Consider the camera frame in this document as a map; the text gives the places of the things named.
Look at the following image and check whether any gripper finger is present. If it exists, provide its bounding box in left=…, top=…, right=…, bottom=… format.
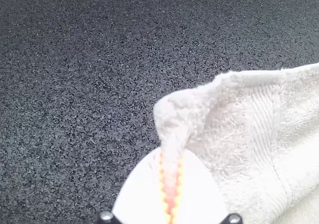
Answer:
left=173, top=151, right=243, bottom=224
left=99, top=148, right=172, bottom=224

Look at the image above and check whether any pale towel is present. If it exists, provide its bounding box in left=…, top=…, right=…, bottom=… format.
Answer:
left=153, top=62, right=319, bottom=224

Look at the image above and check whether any black mat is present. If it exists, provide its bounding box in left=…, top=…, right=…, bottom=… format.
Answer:
left=0, top=0, right=319, bottom=224

